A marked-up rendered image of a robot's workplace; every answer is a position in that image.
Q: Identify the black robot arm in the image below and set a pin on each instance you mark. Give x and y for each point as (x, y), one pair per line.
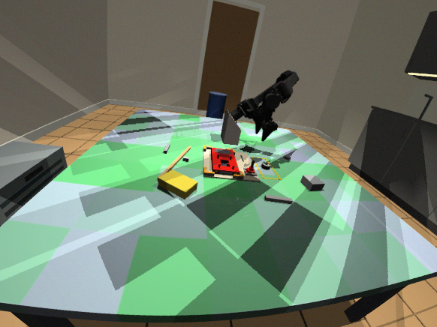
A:
(271, 97)

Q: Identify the yellow rectangular block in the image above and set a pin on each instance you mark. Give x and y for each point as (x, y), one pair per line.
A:
(177, 184)

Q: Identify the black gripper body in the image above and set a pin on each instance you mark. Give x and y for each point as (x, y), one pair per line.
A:
(267, 120)

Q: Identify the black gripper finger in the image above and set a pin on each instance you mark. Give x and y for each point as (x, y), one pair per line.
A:
(257, 125)
(265, 133)

